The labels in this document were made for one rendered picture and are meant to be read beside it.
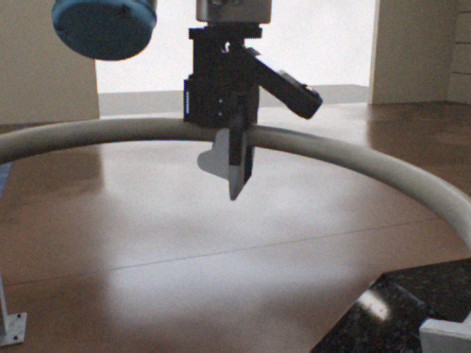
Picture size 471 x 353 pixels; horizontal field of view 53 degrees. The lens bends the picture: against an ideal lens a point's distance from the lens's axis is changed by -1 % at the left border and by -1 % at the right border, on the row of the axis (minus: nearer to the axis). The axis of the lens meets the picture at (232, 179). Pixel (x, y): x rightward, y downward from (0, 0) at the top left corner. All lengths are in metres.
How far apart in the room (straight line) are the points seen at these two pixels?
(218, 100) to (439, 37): 8.55
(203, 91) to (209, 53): 0.05
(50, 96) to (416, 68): 5.88
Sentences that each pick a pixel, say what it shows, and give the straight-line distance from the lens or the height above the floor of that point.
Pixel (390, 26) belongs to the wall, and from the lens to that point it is 8.40.
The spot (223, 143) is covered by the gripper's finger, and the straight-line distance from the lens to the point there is 0.58.
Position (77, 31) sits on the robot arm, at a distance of 0.47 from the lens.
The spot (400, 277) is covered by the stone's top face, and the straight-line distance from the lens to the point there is 0.52.
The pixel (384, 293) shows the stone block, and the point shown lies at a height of 0.81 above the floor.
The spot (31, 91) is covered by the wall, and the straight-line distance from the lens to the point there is 6.69.
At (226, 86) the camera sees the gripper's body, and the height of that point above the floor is 1.00.
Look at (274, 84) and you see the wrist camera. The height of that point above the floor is 1.01.
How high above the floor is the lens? 1.06
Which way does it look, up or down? 17 degrees down
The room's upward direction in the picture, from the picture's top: straight up
